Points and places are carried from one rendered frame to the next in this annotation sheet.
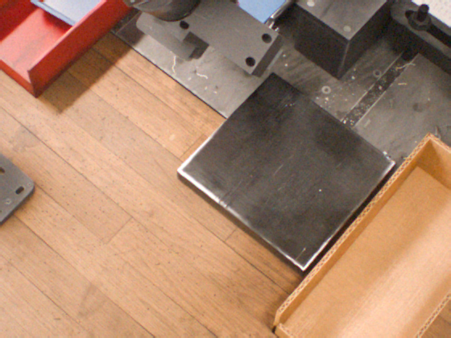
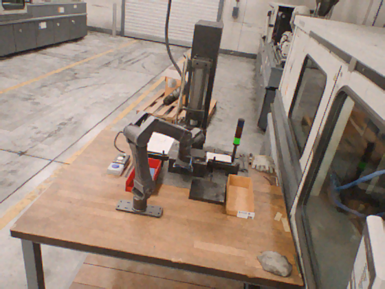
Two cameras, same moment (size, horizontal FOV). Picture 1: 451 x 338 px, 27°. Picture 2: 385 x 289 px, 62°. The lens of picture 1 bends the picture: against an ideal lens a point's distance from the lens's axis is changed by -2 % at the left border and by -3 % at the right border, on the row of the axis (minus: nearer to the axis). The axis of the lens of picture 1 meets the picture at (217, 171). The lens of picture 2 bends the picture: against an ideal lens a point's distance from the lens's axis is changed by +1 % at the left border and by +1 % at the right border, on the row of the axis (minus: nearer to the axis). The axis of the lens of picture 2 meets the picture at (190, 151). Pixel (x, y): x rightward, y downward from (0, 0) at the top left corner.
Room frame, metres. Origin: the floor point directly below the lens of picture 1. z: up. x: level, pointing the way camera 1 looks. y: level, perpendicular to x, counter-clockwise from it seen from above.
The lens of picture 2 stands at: (-0.57, 0.77, 1.80)
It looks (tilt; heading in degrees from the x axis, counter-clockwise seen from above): 27 degrees down; 325
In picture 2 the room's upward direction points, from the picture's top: 8 degrees clockwise
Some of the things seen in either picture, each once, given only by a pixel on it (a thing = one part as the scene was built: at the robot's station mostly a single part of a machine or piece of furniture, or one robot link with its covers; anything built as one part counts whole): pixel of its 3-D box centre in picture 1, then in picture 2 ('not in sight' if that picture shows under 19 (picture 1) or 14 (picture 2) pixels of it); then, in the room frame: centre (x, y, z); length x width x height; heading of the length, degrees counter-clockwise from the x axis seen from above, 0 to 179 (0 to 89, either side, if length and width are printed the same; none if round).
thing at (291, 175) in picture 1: (287, 170); (207, 190); (0.45, -0.07, 0.91); 0.17 x 0.16 x 0.02; 52
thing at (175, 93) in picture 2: not in sight; (179, 92); (0.96, -0.16, 1.25); 0.19 x 0.07 x 0.19; 52
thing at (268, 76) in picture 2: not in sight; (282, 68); (4.27, -4.67, 0.49); 5.51 x 1.02 x 0.97; 139
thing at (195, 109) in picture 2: not in sight; (197, 88); (0.67, -0.08, 1.37); 0.11 x 0.09 x 0.30; 52
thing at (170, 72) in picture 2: not in sight; (184, 83); (3.71, -1.90, 0.40); 0.67 x 0.60 x 0.50; 134
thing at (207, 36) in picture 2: not in sight; (203, 68); (0.77, -0.16, 1.44); 0.17 x 0.13 x 0.42; 142
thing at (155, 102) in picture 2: not in sight; (179, 108); (3.47, -1.71, 0.07); 1.20 x 1.00 x 0.14; 136
